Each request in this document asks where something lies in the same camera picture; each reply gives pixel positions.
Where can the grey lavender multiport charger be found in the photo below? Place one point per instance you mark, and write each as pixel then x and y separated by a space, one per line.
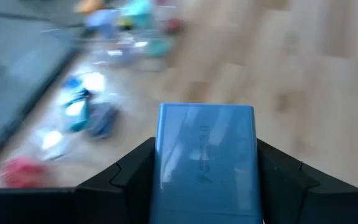
pixel 205 165

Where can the purple rectangular case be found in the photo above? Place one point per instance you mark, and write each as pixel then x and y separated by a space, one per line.
pixel 102 119

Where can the small red charger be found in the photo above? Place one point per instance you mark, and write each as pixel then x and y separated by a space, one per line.
pixel 25 172

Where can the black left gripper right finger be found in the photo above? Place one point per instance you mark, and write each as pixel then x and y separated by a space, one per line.
pixel 297 193

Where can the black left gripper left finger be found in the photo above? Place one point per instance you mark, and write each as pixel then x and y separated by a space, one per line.
pixel 120 193

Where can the teal rectangular case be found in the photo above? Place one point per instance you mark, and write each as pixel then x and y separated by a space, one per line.
pixel 78 112

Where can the black capped red sand hourglass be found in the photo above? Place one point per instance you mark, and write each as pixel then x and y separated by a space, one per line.
pixel 172 26

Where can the teal capped hourglass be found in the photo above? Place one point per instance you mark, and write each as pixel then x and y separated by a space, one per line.
pixel 138 12

